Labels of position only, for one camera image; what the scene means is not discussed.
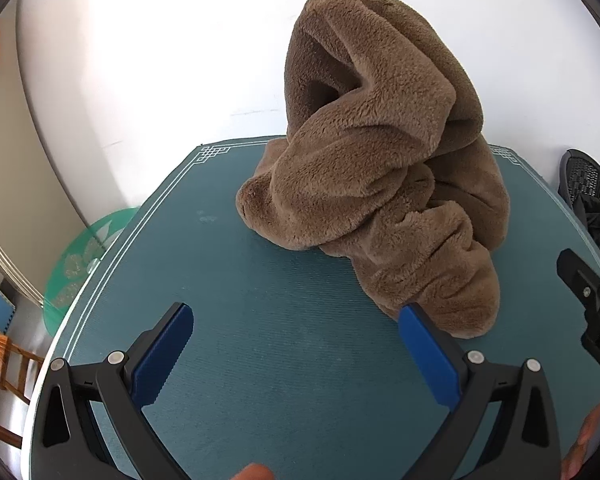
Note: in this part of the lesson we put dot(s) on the green round glass table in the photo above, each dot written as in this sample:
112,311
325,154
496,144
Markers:
80,260

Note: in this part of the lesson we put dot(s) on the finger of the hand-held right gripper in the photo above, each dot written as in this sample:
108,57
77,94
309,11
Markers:
577,275

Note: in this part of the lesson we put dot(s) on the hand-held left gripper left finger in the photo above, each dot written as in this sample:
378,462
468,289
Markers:
172,340

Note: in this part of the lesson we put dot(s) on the wooden chair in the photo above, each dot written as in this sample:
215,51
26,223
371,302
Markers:
0,350

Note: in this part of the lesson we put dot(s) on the brown fleece sweater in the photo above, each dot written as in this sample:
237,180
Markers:
370,160

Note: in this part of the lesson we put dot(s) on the person's right hand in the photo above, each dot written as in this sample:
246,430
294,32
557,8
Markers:
580,445

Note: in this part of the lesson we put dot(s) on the person's left hand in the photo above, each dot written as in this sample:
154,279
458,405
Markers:
254,472

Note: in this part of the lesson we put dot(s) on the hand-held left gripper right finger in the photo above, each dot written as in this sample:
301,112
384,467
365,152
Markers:
425,350

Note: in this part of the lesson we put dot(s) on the teal table mat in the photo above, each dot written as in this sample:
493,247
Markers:
280,360

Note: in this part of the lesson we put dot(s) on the black woven chair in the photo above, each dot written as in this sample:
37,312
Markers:
585,175

